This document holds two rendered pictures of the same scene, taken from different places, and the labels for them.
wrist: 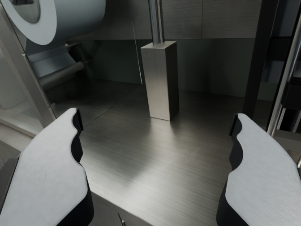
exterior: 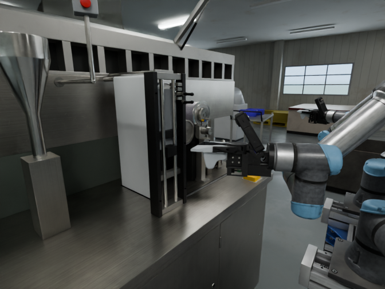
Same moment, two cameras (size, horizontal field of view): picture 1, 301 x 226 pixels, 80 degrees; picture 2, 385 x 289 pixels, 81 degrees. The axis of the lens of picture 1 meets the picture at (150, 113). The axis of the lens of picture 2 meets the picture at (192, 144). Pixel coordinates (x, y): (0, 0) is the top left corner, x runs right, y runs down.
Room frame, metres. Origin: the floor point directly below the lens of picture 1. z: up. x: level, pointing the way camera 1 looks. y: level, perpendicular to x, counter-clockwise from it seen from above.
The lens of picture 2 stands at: (0.06, 0.60, 1.39)
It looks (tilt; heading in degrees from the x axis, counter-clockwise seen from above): 14 degrees down; 275
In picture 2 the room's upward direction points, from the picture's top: straight up
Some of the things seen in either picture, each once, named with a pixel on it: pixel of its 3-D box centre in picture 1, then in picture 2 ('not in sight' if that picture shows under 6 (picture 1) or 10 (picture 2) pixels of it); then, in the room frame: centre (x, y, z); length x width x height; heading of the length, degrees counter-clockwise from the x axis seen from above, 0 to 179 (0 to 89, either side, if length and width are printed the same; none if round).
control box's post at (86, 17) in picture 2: not in sight; (89, 49); (0.47, -0.16, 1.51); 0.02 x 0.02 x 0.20
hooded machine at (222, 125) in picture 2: not in sight; (230, 113); (-0.39, -5.55, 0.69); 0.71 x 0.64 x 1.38; 146
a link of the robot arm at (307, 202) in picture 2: not in sight; (306, 192); (-0.19, 0.01, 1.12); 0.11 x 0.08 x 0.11; 84
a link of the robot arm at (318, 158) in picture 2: not in sight; (313, 160); (-0.19, 0.03, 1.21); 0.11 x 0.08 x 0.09; 174
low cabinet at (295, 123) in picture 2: not in sight; (324, 118); (-3.44, -6.93, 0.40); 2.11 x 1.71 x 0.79; 58
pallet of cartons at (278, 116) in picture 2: not in sight; (274, 117); (-2.27, -8.36, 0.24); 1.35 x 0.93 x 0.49; 148
